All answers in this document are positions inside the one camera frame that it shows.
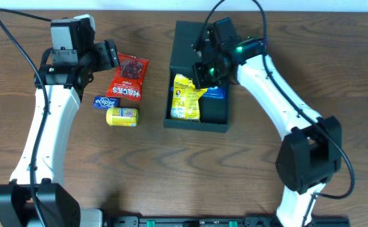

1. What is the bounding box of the yellow Mentos gum bottle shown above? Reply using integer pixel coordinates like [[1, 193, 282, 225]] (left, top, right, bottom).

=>
[[106, 107, 139, 127]]

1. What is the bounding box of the dark green cardboard box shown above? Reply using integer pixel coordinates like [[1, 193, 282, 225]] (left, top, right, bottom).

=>
[[163, 20, 230, 133]]

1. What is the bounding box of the blue Eclipse mint tin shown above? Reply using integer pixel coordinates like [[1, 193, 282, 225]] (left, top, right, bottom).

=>
[[93, 96, 120, 110]]

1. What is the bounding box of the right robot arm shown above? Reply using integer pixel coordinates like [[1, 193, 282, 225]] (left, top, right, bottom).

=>
[[193, 18, 342, 226]]

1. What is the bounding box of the yellow snack bag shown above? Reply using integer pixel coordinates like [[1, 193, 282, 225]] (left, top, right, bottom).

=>
[[170, 74, 207, 122]]

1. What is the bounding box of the blue Oreo cookie pack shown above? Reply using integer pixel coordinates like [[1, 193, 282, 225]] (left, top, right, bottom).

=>
[[170, 84, 226, 102]]

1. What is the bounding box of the red Hacks candy bag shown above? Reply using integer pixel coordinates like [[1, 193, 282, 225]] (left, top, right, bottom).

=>
[[106, 53, 149, 102]]

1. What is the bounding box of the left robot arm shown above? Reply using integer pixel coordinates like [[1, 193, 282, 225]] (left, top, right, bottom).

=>
[[0, 14, 120, 226]]

